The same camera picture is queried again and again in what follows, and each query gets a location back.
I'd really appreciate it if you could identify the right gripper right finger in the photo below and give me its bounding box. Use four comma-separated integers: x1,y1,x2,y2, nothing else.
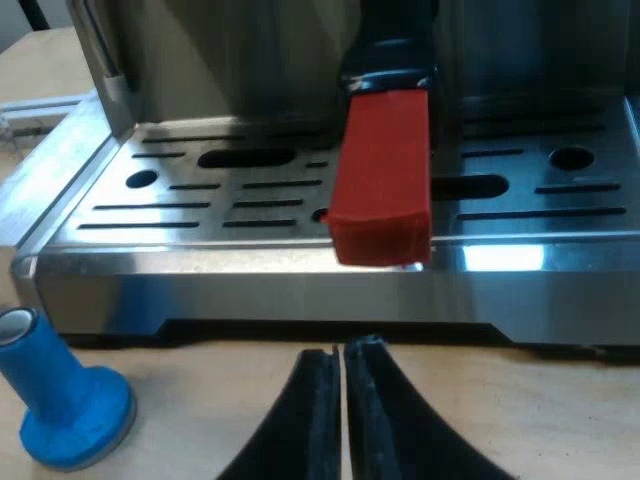
343,334,516,480

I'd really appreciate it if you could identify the aluminium rail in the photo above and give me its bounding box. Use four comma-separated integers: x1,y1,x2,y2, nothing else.
0,95,91,121

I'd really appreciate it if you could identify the blue tamper with steel top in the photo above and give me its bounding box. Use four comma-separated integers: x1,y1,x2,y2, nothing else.
0,305,138,472

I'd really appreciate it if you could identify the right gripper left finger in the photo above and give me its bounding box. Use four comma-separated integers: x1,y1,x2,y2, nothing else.
215,349,343,480

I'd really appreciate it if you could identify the filter holder with red-ended handle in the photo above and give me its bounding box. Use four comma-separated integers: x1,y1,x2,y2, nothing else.
319,0,441,268

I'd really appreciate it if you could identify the steel espresso machine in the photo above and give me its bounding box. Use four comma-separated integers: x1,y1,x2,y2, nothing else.
0,0,640,351

